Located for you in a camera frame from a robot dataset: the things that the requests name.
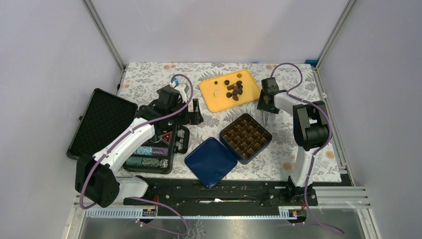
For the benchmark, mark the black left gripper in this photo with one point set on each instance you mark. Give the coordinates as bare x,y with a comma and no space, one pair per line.
197,118

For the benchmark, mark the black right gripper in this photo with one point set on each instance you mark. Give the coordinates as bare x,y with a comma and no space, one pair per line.
261,105

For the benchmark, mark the blue tin with brown insert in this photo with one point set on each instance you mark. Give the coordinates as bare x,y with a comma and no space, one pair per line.
245,138

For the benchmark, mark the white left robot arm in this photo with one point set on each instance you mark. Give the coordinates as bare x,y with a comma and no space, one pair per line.
95,173

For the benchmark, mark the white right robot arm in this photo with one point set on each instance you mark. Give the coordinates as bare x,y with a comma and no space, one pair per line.
311,132

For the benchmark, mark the yellow plastic tray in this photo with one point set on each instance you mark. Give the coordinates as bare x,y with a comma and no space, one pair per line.
251,91

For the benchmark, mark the pile of dark chocolates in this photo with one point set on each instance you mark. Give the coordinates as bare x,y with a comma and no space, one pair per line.
234,90

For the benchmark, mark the blue tin lid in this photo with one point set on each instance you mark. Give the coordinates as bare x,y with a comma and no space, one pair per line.
210,162

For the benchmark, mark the blue clamp at corner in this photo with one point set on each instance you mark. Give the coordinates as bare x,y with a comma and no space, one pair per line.
312,62

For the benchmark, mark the black poker chip case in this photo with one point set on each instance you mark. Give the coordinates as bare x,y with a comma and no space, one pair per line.
107,116

